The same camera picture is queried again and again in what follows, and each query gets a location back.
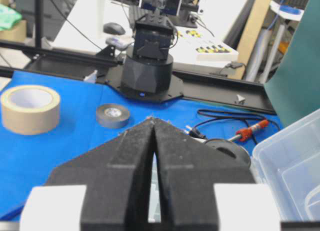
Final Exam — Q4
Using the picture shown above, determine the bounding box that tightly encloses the black aluminium frame rail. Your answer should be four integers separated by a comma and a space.
0, 41, 276, 115

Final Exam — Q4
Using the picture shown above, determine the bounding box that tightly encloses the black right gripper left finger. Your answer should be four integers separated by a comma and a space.
45, 118, 154, 231

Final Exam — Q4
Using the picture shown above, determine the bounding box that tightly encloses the black round tool stand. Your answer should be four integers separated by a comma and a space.
204, 138, 252, 168

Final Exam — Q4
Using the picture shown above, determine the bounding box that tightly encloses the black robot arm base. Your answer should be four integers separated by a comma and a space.
105, 13, 184, 103

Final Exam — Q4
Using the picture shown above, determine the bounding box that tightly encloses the dark green board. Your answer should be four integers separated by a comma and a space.
264, 0, 320, 127

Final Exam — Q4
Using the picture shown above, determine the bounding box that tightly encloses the black power cable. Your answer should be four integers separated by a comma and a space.
185, 108, 281, 145

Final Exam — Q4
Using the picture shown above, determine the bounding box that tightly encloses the clear plastic storage box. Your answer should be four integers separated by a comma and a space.
251, 110, 320, 222

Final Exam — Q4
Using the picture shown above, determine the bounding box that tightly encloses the green plastic bag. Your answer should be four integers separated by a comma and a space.
0, 4, 22, 31

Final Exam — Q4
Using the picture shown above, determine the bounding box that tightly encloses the black computer mouse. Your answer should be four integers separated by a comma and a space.
103, 22, 126, 35

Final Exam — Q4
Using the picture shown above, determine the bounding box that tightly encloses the red handled soldering iron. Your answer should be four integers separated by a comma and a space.
228, 119, 269, 142

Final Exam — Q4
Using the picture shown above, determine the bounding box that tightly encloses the blue table mat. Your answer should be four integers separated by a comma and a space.
0, 70, 285, 221

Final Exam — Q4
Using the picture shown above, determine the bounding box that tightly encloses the grey duct tape roll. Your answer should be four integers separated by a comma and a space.
96, 103, 131, 129

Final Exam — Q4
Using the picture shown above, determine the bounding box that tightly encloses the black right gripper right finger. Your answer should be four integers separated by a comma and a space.
153, 118, 255, 231

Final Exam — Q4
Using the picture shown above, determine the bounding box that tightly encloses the black vertical pole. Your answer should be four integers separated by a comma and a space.
34, 0, 44, 49

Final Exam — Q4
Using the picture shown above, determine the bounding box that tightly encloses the beige masking tape roll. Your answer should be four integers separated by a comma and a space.
0, 85, 61, 136

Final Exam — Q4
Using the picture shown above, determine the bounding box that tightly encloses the blue filament spool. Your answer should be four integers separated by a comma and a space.
279, 5, 301, 15

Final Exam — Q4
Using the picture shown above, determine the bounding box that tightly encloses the white box with yellow parts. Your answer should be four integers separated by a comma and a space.
170, 27, 239, 62

